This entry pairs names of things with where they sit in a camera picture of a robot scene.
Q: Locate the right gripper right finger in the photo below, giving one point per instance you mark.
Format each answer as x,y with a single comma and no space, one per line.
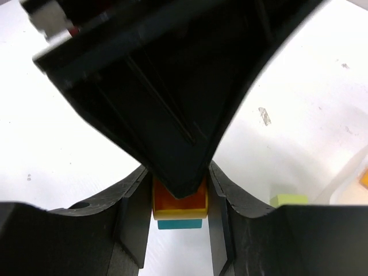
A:
249,237

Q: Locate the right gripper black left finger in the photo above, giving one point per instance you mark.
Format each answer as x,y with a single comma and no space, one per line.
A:
105,234

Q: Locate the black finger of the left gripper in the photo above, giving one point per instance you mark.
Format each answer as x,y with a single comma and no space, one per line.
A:
163,79

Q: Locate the yellow green lego stack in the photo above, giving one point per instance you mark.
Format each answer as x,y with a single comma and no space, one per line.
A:
288,199

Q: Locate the orange green lego stack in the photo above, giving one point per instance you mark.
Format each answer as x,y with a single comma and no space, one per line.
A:
171,213

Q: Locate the orange lego brick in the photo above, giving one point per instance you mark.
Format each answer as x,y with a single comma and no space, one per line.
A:
363,178

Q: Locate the white divided container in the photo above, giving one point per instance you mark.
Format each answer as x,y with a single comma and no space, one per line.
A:
349,173

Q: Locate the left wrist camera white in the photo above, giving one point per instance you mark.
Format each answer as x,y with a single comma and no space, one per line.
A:
48,17

